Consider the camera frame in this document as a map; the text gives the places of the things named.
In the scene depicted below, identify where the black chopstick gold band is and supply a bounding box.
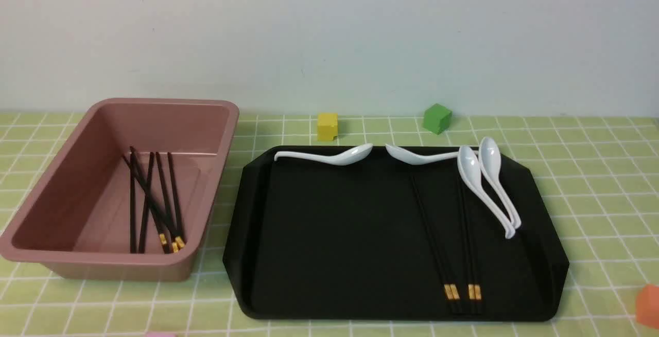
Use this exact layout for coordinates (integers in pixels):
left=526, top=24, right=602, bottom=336
left=462, top=183, right=484, bottom=314
left=409, top=171, right=455, bottom=314
left=414, top=177, right=462, bottom=315
left=458, top=182, right=478, bottom=314

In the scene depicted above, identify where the white spoon far left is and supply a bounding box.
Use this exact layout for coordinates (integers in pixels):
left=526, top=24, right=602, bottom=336
left=274, top=143, right=374, bottom=166

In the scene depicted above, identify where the white spoon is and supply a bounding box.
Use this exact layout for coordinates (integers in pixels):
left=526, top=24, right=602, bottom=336
left=385, top=144, right=458, bottom=166
left=457, top=146, right=515, bottom=239
left=478, top=137, right=521, bottom=229
left=274, top=143, right=374, bottom=166

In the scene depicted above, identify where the yellow cube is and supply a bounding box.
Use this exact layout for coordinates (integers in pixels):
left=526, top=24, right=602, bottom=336
left=316, top=113, right=338, bottom=141

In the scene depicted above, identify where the white spoon centre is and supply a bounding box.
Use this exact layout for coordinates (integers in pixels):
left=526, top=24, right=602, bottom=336
left=385, top=144, right=458, bottom=166

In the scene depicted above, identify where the black plastic tray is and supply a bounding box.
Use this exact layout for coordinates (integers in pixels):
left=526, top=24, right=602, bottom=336
left=223, top=146, right=570, bottom=322

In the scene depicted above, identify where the green cube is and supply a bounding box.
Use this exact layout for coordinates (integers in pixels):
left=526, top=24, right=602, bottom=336
left=422, top=103, right=453, bottom=135

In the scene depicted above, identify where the white spoon inner right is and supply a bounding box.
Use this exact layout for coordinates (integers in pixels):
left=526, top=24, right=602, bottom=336
left=457, top=146, right=515, bottom=239

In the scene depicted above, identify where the white spoon outer right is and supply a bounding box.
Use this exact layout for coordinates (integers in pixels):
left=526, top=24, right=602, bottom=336
left=478, top=137, right=521, bottom=229

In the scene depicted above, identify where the black chopstick in bin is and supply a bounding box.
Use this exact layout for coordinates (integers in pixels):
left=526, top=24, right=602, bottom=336
left=128, top=152, right=138, bottom=254
left=155, top=152, right=179, bottom=253
left=138, top=152, right=154, bottom=254
left=167, top=152, right=185, bottom=250
left=146, top=157, right=171, bottom=254

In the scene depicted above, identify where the pink plastic bin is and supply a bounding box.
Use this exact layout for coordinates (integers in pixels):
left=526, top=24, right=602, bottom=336
left=2, top=98, right=239, bottom=281

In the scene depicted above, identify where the green checkered tablecloth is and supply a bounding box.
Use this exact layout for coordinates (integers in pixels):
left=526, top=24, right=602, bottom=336
left=1, top=112, right=658, bottom=336

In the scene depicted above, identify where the orange cube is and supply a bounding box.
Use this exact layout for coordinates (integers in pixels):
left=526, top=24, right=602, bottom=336
left=635, top=283, right=658, bottom=329

